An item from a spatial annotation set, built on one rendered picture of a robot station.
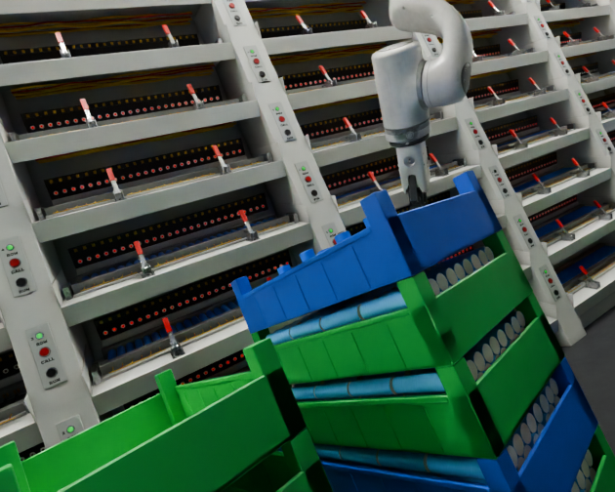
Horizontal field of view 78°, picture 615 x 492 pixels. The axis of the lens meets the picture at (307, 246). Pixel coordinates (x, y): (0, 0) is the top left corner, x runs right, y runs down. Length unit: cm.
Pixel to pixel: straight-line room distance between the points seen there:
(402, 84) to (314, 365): 48
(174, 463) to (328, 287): 21
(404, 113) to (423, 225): 38
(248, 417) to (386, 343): 14
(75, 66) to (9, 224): 42
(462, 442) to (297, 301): 22
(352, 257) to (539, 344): 23
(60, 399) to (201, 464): 65
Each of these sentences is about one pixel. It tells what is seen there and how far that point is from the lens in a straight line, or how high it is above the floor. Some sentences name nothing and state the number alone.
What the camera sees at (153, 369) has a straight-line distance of 91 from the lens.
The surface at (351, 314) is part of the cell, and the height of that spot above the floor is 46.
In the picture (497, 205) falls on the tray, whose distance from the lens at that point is 148.
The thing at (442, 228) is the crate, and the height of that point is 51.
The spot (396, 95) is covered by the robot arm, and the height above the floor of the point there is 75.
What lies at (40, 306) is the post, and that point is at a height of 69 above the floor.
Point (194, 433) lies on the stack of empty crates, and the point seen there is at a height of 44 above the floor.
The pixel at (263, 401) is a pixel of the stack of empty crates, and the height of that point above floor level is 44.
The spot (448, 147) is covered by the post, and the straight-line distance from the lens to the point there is 156.
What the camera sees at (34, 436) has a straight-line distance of 96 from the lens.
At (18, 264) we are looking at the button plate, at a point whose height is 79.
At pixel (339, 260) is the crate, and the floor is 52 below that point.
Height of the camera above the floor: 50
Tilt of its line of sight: 6 degrees up
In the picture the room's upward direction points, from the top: 23 degrees counter-clockwise
